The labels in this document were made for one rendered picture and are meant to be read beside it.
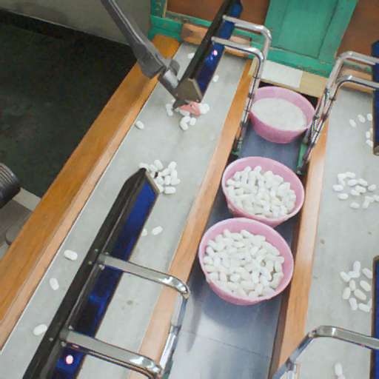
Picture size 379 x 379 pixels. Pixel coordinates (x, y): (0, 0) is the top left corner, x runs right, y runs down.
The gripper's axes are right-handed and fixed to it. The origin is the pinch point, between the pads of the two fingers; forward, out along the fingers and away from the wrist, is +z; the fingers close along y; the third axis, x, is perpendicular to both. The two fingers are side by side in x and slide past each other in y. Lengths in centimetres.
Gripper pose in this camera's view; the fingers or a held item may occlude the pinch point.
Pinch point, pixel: (198, 112)
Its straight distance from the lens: 168.7
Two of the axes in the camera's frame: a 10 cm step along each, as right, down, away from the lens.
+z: 6.4, 6.4, 4.2
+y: 2.6, -7.0, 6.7
